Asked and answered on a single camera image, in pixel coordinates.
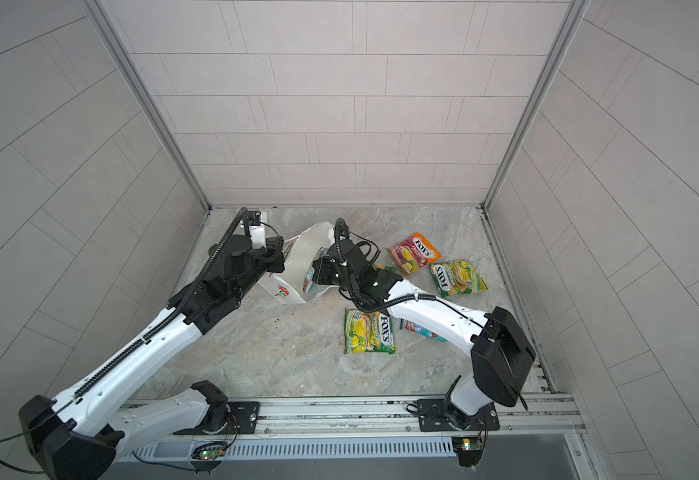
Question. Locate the left circuit board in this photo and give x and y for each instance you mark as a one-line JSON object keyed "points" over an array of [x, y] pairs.
{"points": [[209, 452]]}

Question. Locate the green Fox's candy packet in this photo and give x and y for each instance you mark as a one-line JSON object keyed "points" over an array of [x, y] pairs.
{"points": [[391, 269]]}

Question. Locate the orange Fox's candy packet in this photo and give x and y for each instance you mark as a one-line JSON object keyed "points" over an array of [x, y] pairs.
{"points": [[413, 254]]}

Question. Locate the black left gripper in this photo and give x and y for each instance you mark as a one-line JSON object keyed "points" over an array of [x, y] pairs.
{"points": [[273, 251]]}

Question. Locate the aluminium left corner post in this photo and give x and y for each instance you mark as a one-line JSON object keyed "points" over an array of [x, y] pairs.
{"points": [[135, 84]]}

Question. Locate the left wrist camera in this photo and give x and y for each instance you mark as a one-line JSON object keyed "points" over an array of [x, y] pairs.
{"points": [[254, 227]]}

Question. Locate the circuit board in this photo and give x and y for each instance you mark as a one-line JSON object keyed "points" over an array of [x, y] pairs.
{"points": [[469, 450], [209, 452]]}

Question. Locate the right circuit board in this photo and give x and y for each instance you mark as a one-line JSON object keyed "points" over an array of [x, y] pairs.
{"points": [[469, 450]]}

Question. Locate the aluminium corner post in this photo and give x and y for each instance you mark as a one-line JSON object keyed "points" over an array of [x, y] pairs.
{"points": [[571, 21], [135, 84]]}

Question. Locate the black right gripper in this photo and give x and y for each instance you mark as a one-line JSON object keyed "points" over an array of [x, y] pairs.
{"points": [[321, 273]]}

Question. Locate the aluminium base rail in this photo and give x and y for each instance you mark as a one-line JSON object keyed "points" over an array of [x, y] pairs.
{"points": [[337, 417]]}

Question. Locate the aluminium right corner post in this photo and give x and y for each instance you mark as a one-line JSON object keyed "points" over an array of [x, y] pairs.
{"points": [[571, 21]]}

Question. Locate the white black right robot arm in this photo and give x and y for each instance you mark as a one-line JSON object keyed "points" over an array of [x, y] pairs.
{"points": [[501, 355]]}

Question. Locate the yellow-green Fox's candy packet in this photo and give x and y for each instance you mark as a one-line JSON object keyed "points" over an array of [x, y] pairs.
{"points": [[457, 277]]}

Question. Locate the white floral paper bag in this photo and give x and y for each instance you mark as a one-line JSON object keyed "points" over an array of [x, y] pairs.
{"points": [[287, 287]]}

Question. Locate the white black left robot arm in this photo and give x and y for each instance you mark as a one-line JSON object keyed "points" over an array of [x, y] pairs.
{"points": [[53, 442]]}

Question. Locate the teal candy packet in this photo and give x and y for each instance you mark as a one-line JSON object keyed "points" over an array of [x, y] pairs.
{"points": [[310, 274]]}

